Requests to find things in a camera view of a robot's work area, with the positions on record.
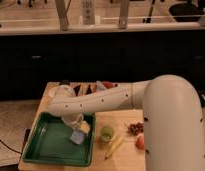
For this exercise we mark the red chip bag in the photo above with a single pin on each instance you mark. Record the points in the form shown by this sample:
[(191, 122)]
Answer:
[(105, 85)]

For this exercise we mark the dark bowl with box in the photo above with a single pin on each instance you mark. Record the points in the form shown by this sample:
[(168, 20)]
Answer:
[(84, 89)]

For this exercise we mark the blue sponge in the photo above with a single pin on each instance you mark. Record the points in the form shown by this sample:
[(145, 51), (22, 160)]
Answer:
[(77, 137)]

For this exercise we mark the green plastic tray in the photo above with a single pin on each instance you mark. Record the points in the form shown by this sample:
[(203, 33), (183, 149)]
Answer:
[(50, 143)]

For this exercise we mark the yellow banana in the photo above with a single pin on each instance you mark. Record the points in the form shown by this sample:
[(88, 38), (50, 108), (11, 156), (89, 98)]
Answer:
[(117, 142)]

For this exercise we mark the green cup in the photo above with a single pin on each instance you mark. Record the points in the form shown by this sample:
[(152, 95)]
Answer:
[(106, 133)]

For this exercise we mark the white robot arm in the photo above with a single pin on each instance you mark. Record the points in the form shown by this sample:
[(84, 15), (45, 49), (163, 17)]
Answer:
[(172, 113)]

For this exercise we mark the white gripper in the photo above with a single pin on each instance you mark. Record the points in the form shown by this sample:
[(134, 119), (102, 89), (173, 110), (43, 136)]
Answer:
[(74, 121)]

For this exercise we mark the red grapes bunch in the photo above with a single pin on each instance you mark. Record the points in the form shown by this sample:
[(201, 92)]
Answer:
[(135, 129)]

